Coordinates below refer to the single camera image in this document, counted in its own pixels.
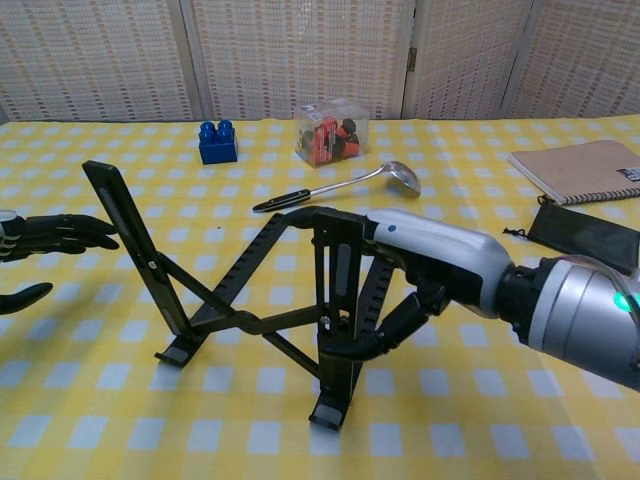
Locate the brown spiral notebook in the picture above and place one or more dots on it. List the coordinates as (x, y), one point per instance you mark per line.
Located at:
(575, 167)

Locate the black folding laptop stand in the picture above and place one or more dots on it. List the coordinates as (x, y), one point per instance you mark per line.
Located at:
(340, 270)

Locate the blue building block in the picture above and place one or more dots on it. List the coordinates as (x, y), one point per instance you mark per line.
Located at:
(218, 147)

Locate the white woven screen panel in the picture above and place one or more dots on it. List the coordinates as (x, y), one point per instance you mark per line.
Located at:
(585, 55)
(300, 50)
(465, 55)
(90, 55)

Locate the clear plastic box with pieces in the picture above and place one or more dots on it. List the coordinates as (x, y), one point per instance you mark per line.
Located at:
(332, 135)

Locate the yellow checkered tablecloth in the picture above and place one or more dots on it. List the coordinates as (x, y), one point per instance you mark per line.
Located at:
(125, 415)

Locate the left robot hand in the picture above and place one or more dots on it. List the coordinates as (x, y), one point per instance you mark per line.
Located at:
(60, 235)

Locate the brass screen hinge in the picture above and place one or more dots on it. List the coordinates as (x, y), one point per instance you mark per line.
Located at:
(412, 59)

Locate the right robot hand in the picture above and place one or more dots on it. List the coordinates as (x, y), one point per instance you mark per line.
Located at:
(440, 250)

